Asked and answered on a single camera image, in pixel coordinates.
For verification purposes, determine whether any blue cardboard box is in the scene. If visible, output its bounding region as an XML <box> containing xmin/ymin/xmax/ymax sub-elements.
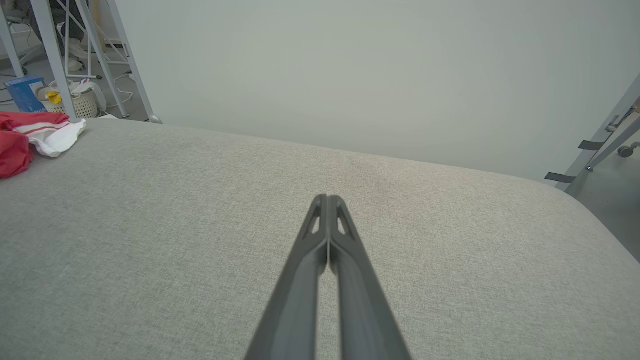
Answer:
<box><xmin>5</xmin><ymin>75</ymin><xmax>48</xmax><ymax>113</ymax></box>

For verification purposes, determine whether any red and white jersey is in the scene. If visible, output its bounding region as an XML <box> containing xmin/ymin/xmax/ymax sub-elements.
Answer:
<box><xmin>0</xmin><ymin>111</ymin><xmax>87</xmax><ymax>180</ymax></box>

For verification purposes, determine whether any white metal frame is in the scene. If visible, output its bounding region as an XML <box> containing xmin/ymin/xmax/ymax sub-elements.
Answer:
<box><xmin>0</xmin><ymin>0</ymin><xmax>162</xmax><ymax>124</ymax></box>

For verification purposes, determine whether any white shoe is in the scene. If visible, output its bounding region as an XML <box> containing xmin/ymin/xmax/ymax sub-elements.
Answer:
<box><xmin>56</xmin><ymin>22</ymin><xmax>92</xmax><ymax>72</ymax></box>

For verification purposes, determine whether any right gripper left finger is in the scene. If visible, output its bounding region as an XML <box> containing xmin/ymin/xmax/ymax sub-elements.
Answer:
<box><xmin>245</xmin><ymin>194</ymin><xmax>329</xmax><ymax>360</ymax></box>

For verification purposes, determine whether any grey fabric sofa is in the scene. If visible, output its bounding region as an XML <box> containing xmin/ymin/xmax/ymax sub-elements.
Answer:
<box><xmin>0</xmin><ymin>117</ymin><xmax>640</xmax><ymax>360</ymax></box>

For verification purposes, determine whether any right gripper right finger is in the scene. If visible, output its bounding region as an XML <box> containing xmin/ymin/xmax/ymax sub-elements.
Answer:
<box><xmin>328</xmin><ymin>194</ymin><xmax>412</xmax><ymax>360</ymax></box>

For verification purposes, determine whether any white perforated laundry basket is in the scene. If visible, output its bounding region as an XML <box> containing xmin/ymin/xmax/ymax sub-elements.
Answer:
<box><xmin>39</xmin><ymin>80</ymin><xmax>99</xmax><ymax>119</ymax></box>

